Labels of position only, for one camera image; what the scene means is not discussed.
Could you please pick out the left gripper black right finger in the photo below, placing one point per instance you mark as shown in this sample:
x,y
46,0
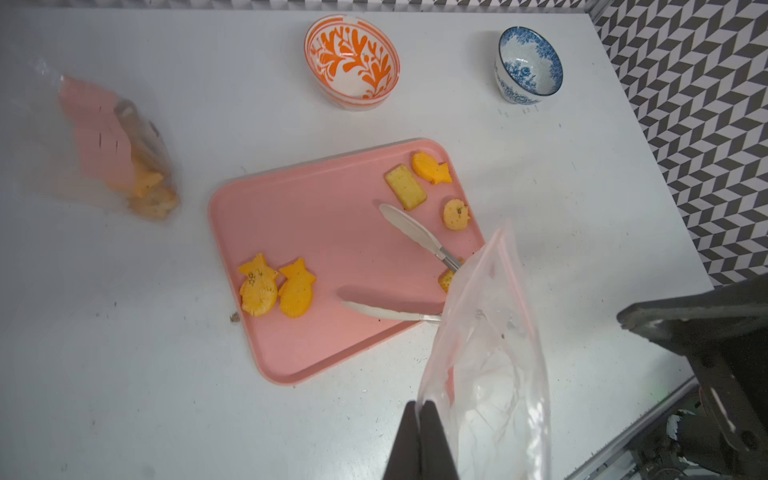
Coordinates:
x,y
435,455

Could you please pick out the steel tongs with white tips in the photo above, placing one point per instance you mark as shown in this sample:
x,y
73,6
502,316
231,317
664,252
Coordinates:
x,y
423,237

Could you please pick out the clear resealable bag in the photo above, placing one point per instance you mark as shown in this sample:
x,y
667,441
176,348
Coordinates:
x,y
486,373
82,143

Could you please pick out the round cracker cookie right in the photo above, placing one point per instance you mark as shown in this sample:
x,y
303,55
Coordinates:
x,y
455,215

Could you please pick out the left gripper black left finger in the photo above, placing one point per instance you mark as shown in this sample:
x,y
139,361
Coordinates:
x,y
404,462

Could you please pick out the pink plastic tray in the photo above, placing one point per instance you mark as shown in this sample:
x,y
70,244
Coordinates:
x,y
327,213

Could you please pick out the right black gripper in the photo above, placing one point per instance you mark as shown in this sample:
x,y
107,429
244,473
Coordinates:
x,y
723,336

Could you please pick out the yellow duck cookie left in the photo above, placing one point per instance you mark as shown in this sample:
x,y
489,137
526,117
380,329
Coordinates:
x,y
259,292

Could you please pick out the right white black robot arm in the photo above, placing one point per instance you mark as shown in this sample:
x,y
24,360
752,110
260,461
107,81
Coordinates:
x,y
723,336

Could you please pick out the yellow duck cookie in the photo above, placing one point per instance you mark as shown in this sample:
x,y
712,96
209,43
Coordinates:
x,y
296,292
259,292

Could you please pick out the yellow duck cookie right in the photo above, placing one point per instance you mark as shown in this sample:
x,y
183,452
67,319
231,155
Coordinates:
x,y
296,292

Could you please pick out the aluminium front rail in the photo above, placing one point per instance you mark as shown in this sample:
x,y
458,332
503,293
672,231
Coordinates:
x,y
619,443

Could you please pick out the square yellow cracker bottom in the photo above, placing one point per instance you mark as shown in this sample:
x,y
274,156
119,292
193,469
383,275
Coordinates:
x,y
445,279

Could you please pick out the orange patterned small bowl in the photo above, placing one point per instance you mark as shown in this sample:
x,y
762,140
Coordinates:
x,y
354,63

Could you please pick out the rectangular yellow biscuit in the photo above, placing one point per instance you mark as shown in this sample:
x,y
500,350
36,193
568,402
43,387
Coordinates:
x,y
406,187

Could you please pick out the orange oval cookie top right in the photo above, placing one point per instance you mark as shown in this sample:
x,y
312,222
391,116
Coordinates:
x,y
429,169

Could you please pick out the blue patterned small bowl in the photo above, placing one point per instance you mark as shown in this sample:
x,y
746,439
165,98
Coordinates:
x,y
527,68

